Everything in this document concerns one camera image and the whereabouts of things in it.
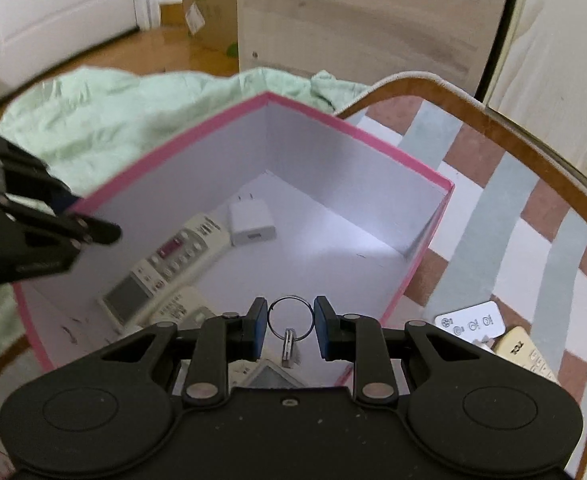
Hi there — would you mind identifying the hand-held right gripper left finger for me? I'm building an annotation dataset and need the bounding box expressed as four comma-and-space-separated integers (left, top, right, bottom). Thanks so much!
101, 296, 269, 409

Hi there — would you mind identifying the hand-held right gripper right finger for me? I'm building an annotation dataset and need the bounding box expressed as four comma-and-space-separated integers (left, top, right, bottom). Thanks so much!
313, 296, 494, 408

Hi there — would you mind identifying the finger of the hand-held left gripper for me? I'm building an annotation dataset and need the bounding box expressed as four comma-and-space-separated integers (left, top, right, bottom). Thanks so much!
0, 194, 123, 252
0, 121, 77, 213

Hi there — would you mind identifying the bunch of keys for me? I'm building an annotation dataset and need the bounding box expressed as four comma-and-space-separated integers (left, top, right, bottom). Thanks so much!
268, 296, 315, 368

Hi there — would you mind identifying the white wall charger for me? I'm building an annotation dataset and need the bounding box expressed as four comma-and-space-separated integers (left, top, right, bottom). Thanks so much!
228, 192, 277, 247

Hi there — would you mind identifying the cream remote with red panel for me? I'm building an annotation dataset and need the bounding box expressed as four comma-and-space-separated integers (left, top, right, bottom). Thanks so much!
98, 212, 232, 333

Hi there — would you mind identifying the thin white card remote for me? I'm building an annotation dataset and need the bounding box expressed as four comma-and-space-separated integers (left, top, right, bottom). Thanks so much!
433, 301, 507, 345

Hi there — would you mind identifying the pink cardboard box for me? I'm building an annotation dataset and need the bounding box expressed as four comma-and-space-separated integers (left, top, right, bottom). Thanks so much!
12, 91, 457, 390

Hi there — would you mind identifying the cream air conditioner remote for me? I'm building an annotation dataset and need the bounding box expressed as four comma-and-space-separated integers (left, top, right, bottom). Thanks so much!
492, 326, 560, 387

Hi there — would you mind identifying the light green blanket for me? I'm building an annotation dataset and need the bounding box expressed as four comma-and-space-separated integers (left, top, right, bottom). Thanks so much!
0, 67, 374, 376

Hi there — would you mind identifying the white door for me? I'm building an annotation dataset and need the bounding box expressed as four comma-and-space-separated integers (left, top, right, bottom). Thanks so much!
0, 0, 139, 106

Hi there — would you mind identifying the striped mat with brown border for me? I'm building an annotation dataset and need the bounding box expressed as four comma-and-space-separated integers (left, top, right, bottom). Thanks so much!
333, 71, 587, 480

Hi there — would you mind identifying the light wooden wardrobe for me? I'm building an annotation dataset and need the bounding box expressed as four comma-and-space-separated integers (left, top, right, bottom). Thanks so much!
236, 0, 517, 100

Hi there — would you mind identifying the white cabinet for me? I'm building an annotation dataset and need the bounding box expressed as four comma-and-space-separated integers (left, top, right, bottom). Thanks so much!
488, 0, 587, 183

